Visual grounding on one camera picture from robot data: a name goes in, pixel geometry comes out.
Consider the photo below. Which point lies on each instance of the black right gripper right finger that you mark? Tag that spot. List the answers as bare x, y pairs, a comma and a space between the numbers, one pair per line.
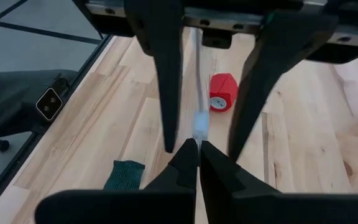
259, 207

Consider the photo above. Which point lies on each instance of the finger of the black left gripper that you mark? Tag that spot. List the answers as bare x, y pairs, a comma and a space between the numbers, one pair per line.
266, 68
166, 62

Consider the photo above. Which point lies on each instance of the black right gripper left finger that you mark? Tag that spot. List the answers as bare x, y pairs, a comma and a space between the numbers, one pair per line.
135, 207

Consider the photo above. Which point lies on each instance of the dark green elastic bandage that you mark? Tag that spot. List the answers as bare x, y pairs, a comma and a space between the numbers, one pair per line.
124, 175

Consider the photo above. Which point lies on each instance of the red elastic bandage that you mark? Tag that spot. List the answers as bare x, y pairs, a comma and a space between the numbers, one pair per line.
224, 88

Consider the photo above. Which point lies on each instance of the black round knob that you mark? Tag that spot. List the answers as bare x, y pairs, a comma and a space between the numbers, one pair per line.
2, 145

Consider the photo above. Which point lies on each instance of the small black stereo camera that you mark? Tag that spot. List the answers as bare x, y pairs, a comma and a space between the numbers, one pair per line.
49, 104

